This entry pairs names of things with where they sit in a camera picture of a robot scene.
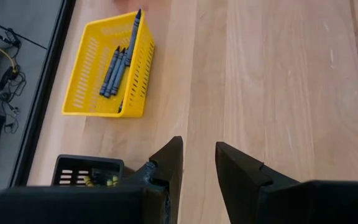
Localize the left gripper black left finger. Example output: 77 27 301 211
0 136 185 224

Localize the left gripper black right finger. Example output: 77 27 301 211
214 141 358 224

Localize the black slotted plastic basket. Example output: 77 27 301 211
50 154 126 187

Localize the yellow slotted plastic basket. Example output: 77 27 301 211
61 10 156 119

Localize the black floor cable tangle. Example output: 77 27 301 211
0 27 28 135

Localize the yellow hanging cable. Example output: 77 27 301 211
0 42 19 75

